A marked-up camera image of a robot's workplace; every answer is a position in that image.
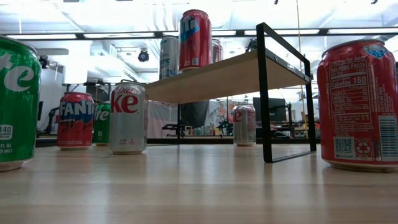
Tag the white Celsius slim can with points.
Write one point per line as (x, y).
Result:
(168, 59)

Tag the silver Diet Coke can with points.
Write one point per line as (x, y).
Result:
(127, 124)
(245, 124)
(216, 51)

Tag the red Fanta can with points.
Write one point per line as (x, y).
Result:
(195, 40)
(357, 109)
(75, 124)

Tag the green Sprite can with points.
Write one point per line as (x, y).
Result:
(18, 124)
(102, 124)

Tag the black background robot arm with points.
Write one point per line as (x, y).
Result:
(169, 128)

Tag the black hanging cloth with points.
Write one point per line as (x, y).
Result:
(194, 113)

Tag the floral printed banner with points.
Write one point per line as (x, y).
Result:
(221, 112)

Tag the white curtain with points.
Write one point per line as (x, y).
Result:
(158, 119)

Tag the black computer monitor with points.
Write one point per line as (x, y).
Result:
(273, 109)

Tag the black ceiling spotlight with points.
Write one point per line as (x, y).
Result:
(43, 62)
(252, 45)
(143, 56)

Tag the wooden shelf black metal frame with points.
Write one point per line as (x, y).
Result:
(236, 77)

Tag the long ceiling light rail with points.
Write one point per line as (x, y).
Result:
(240, 32)

